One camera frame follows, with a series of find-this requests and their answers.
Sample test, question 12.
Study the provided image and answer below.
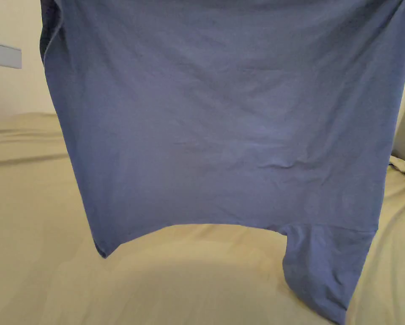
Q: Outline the white wall ledge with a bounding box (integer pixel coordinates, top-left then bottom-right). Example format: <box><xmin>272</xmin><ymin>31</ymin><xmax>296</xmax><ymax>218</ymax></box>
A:
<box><xmin>0</xmin><ymin>0</ymin><xmax>23</xmax><ymax>70</ymax></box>

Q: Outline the bed with beige sheet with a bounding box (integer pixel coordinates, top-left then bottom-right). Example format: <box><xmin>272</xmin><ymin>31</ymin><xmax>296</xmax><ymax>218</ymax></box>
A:
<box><xmin>0</xmin><ymin>112</ymin><xmax>405</xmax><ymax>325</ymax></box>

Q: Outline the dark blue shirt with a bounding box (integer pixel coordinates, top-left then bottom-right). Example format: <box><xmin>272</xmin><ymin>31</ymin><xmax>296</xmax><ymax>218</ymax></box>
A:
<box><xmin>39</xmin><ymin>0</ymin><xmax>405</xmax><ymax>325</ymax></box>

